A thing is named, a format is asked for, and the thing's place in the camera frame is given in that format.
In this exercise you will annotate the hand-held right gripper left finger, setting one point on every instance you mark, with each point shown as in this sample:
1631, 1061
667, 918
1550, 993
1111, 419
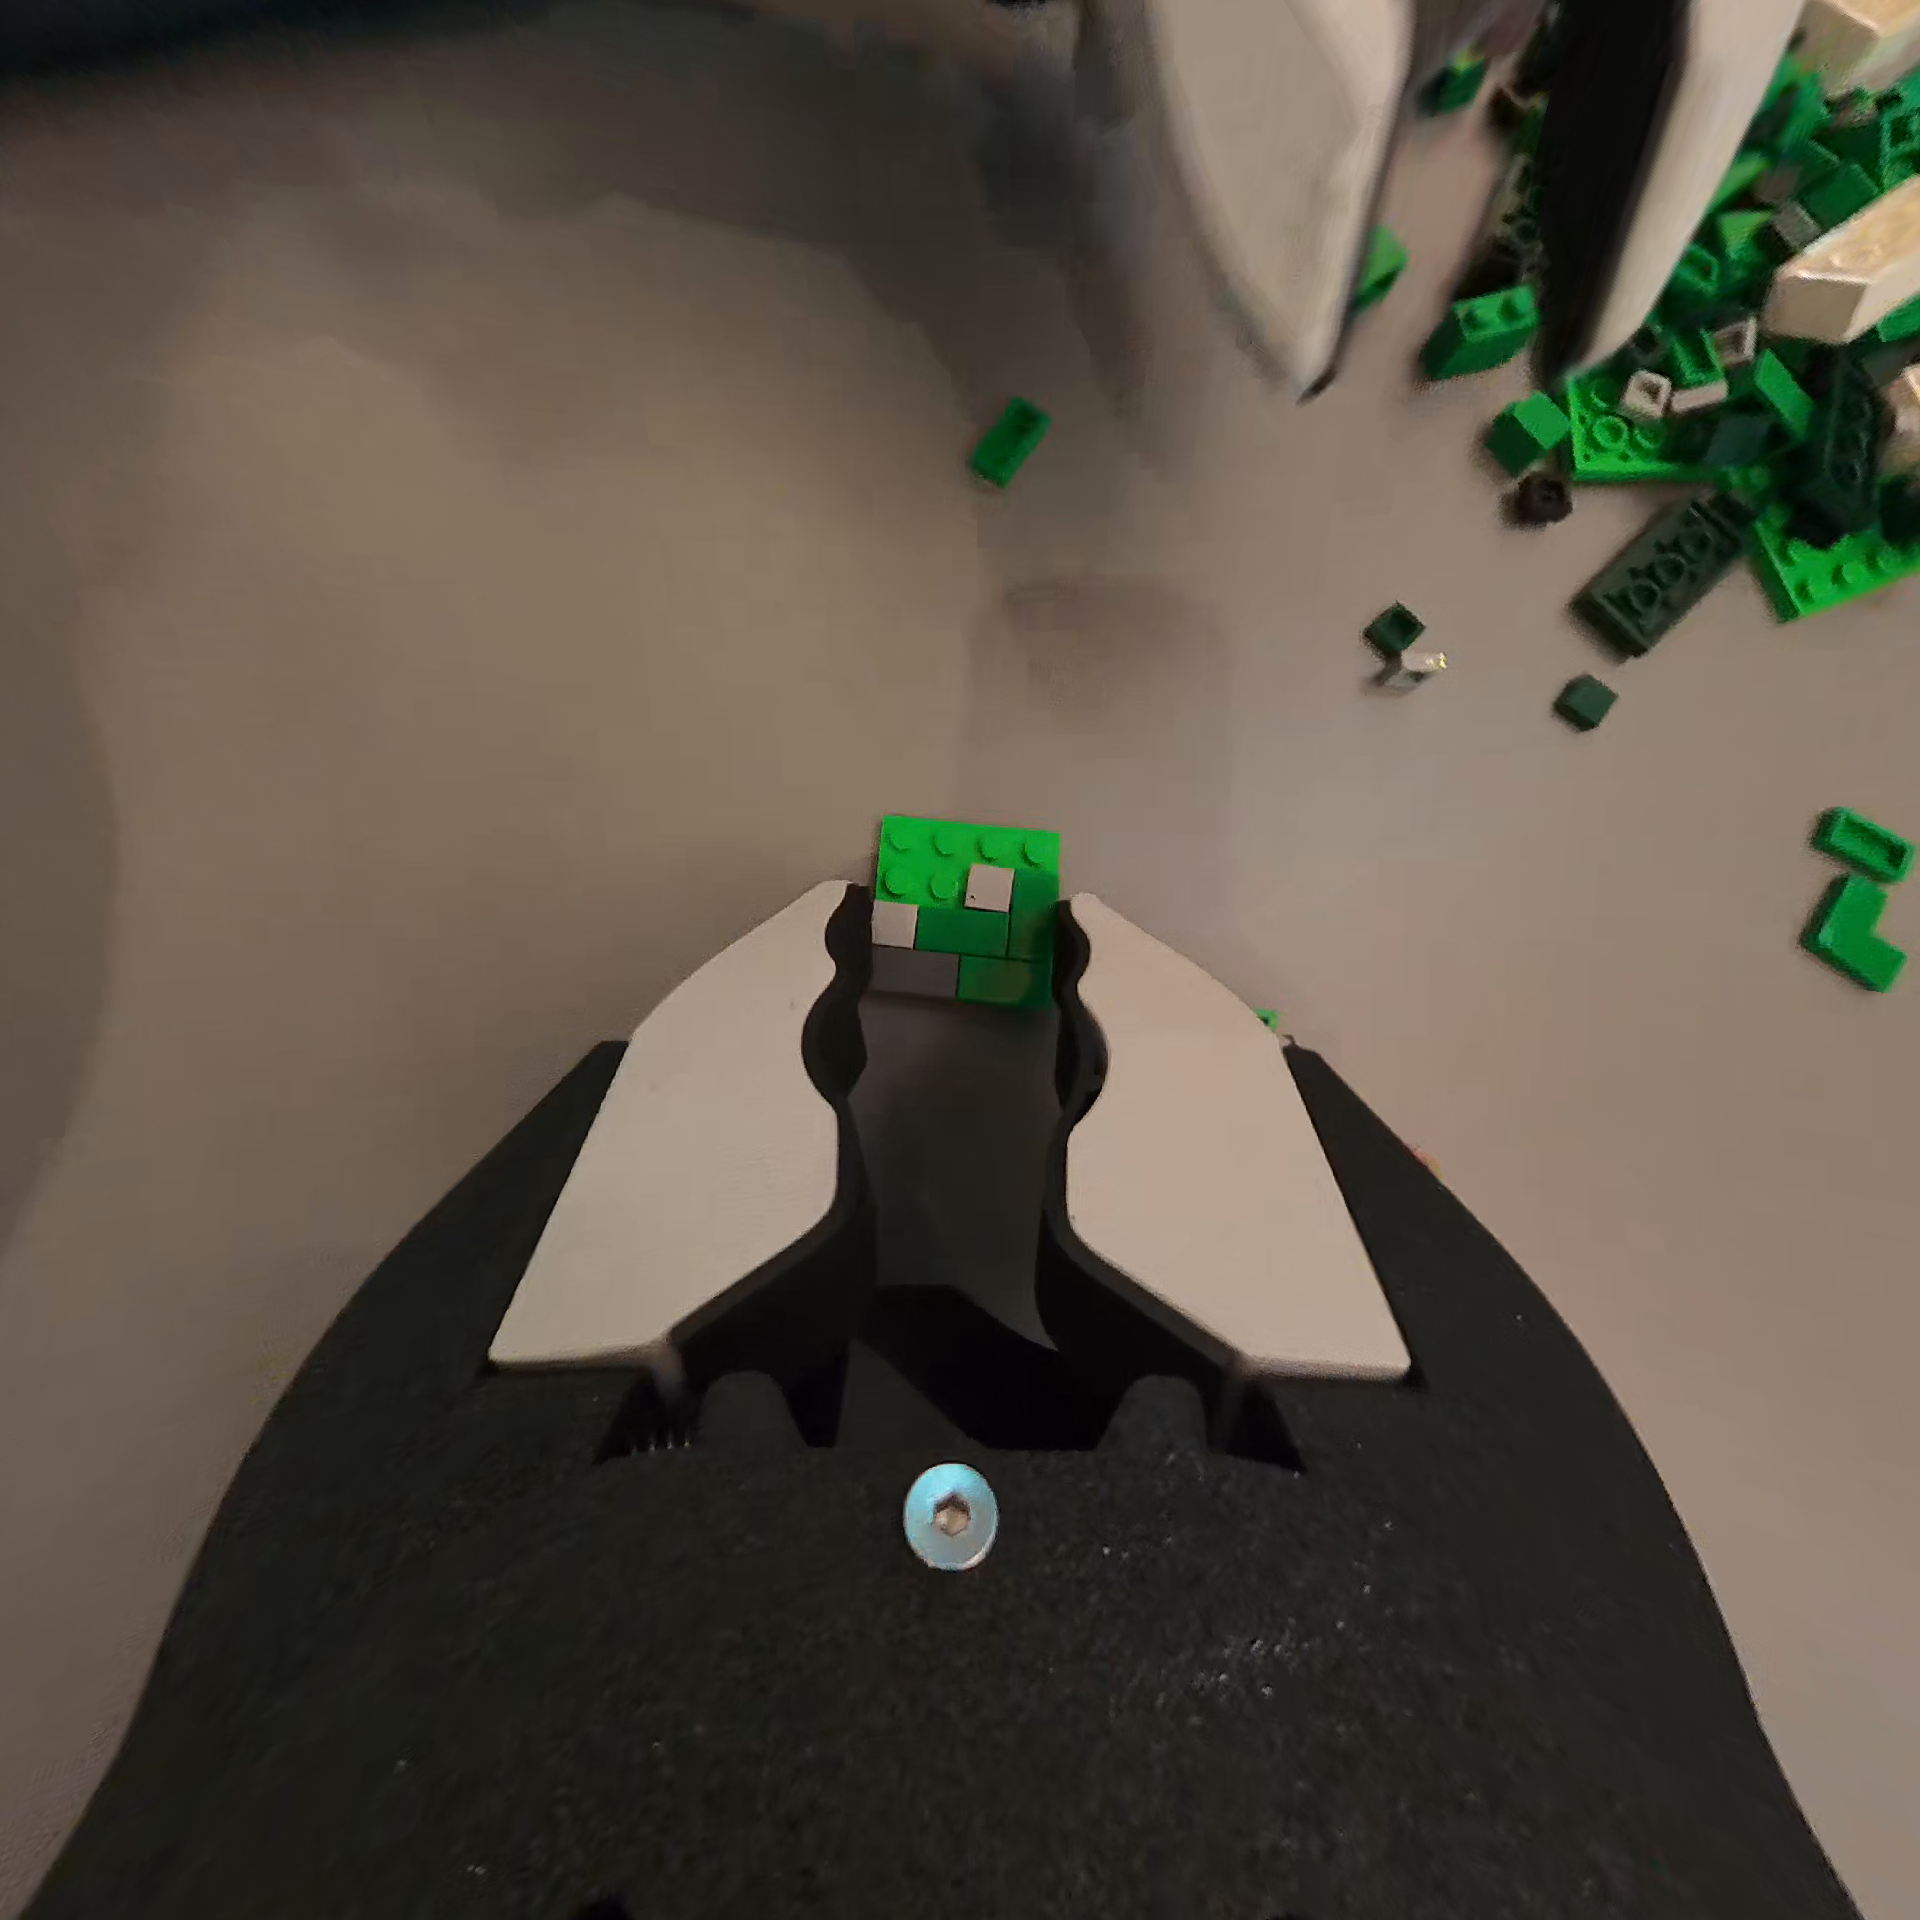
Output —
704, 1142

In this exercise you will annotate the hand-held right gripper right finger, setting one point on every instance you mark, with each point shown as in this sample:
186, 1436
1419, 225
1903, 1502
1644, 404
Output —
1215, 1172

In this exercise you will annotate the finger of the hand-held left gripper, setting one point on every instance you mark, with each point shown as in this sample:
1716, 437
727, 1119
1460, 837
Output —
1276, 165
1680, 135

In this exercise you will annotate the green and grey lego assembly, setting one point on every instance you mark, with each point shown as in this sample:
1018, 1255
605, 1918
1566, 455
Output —
962, 901

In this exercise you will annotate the large white lego brick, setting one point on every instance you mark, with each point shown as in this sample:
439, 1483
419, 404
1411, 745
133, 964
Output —
1847, 269
1862, 37

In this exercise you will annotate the pile of lego bricks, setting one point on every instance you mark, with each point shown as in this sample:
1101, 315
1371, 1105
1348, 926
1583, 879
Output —
1799, 405

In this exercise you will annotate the flat green lego tile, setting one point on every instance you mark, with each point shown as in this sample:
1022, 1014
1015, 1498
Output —
1010, 443

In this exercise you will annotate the small black lego piece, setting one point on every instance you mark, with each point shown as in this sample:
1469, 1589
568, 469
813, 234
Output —
1539, 500

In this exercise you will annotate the long dark green lego plate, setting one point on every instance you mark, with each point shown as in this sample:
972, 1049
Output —
1658, 580

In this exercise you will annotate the small dark green lego brick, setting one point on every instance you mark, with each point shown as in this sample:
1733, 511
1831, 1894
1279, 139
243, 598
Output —
1395, 627

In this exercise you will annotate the small grey lego piece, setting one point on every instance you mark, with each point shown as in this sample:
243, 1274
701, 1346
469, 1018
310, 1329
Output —
1411, 670

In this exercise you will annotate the dark green square lego tile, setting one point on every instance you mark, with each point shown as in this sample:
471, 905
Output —
1588, 702

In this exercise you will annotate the green L-shaped lego piece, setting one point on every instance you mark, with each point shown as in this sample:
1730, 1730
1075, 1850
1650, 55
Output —
1843, 938

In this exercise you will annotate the green lego tile with groove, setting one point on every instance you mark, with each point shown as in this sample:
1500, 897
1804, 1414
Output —
1862, 845

